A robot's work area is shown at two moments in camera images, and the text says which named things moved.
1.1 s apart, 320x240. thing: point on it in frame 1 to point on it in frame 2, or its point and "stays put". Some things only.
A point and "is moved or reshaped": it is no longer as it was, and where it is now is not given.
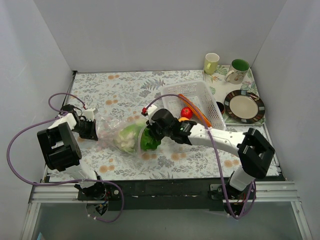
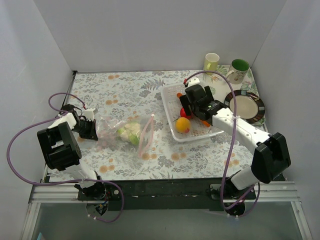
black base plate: [156, 195] stays put
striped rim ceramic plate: [244, 106] stays put
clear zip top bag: [131, 136] is moved or reshaped
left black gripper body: [90, 129] stays put
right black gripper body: [153, 131] to [185, 105]
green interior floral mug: [238, 68] stays put
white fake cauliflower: [126, 139] is moved or reshaped
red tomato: [186, 112] stays put
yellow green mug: [211, 63] stays put
